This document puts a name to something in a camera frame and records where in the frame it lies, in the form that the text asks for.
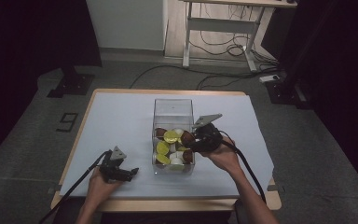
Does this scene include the white cabinet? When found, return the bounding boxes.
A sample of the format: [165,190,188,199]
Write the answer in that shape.
[85,0,169,51]

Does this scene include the tangle of black floor cables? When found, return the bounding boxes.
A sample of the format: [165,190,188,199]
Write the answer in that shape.
[188,3,278,63]

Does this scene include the brown coffee capsule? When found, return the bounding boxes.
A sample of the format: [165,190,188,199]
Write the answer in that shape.
[180,130,197,148]

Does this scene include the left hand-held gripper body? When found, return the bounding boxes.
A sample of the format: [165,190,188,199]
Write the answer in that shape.
[98,146,132,184]

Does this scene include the white metal frame desk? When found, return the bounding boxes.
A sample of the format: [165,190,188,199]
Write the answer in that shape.
[179,0,298,73]

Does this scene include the person's left hand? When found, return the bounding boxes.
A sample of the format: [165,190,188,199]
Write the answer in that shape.
[87,167,123,203]

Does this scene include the hand-held gripper black cable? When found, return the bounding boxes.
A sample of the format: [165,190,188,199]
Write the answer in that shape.
[219,130,268,203]
[38,150,113,224]

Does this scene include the black stand base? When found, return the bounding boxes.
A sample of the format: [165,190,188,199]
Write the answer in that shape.
[47,63,95,99]
[265,77,312,110]

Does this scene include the right hand-held gripper black cable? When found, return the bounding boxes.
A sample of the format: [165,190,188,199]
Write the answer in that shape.
[219,130,268,203]

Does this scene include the dark curtain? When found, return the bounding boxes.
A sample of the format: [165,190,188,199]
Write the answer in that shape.
[260,0,358,200]
[0,0,103,169]

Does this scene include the clear plastic box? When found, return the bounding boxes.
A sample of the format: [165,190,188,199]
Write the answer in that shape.
[151,98,197,175]

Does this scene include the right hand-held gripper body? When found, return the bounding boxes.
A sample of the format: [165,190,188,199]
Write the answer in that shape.
[191,113,224,153]

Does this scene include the left hand-held gripper black cable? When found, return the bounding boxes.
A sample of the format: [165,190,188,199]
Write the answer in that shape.
[38,150,113,224]

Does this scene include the wooden table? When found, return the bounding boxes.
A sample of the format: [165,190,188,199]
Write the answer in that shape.
[49,88,282,213]

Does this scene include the pile of coffee capsules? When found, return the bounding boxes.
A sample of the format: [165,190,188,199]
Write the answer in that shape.
[154,127,196,172]

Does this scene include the long black floor cable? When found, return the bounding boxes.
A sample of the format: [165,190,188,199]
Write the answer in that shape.
[129,63,279,90]

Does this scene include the person's right hand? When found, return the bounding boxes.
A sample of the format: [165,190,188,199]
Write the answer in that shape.
[200,136,247,175]

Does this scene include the white power strip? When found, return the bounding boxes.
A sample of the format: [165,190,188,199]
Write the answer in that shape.
[258,74,281,84]

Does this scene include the white table sheet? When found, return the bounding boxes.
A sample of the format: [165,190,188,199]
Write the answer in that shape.
[59,91,275,200]

